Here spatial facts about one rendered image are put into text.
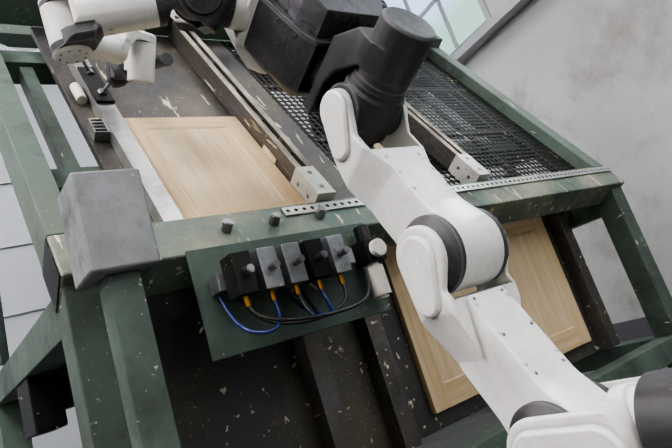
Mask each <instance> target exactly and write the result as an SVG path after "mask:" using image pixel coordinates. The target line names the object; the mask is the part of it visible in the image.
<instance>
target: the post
mask: <svg viewBox="0 0 672 448"><path fill-rule="evenodd" d="M98 290H99V295H100V299H101V304H102V309H103V313H104V318H105V323H106V327H107V332H108V337H109V341H110V346H111V351H112V356H113V360H114V365H115V370H116V374H117V379H118V384H119V388H120V393H121V398H122V403H123V407H124V412H125V417H126V421H127V426H128V431H129V435H130V440H131V445H132V448H181V445H180V441H179V437H178V432H177V428H176V424H175V420H174V415H173V411H172V407H171V402H170V398H169V394H168V389H167V385H166V381H165V377H164V372H163V368H162V364H161V359H160V355H159V351H158V347H157V342H156V338H155V334H154V329H153V325H152V321H151V316H150V312H149V308H148V304H147V299H146V295H145V291H144V286H143V282H142V278H141V273H140V271H139V270H133V271H127V272H122V273H116V274H110V275H106V276H105V277H104V278H103V279H102V280H101V281H100V283H99V284H98Z"/></svg>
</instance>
